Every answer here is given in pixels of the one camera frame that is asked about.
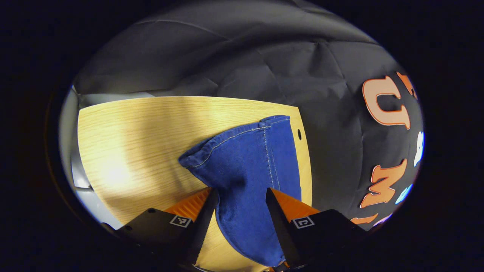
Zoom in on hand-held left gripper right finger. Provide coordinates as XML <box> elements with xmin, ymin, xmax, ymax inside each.
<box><xmin>266</xmin><ymin>188</ymin><xmax>367</xmax><ymax>269</ymax></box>

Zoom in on black backdrop cloth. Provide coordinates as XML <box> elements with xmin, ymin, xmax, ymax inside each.
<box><xmin>74</xmin><ymin>0</ymin><xmax>425</xmax><ymax>227</ymax></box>

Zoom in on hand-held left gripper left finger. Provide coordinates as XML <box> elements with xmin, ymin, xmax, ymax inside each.
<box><xmin>102</xmin><ymin>188</ymin><xmax>219</xmax><ymax>267</ymax></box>

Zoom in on blue denim jeans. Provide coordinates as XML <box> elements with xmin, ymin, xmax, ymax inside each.
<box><xmin>178</xmin><ymin>115</ymin><xmax>303</xmax><ymax>267</ymax></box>

